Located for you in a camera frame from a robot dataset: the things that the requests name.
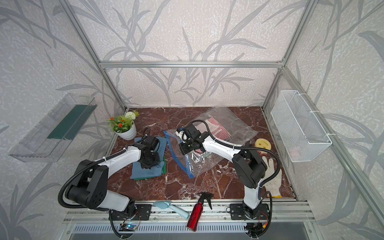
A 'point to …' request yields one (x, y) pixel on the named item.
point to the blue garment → (138, 172)
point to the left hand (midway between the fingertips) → (157, 163)
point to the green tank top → (165, 168)
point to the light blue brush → (163, 204)
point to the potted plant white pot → (129, 135)
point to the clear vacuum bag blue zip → (221, 124)
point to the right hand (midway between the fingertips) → (179, 148)
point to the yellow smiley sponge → (261, 142)
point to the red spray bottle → (196, 212)
